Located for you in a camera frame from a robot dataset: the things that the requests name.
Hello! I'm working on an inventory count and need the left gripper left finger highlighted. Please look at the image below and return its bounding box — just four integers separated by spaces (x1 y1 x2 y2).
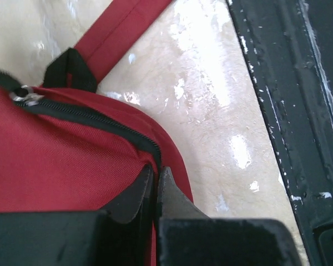
0 165 154 265

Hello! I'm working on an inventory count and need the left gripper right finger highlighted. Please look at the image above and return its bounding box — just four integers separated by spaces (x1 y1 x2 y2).
156 167 301 265

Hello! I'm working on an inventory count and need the red backpack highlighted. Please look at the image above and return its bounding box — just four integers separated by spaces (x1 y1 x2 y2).
0 0 195 266

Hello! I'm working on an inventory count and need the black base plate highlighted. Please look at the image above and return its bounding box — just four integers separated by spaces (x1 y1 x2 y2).
228 1 333 265

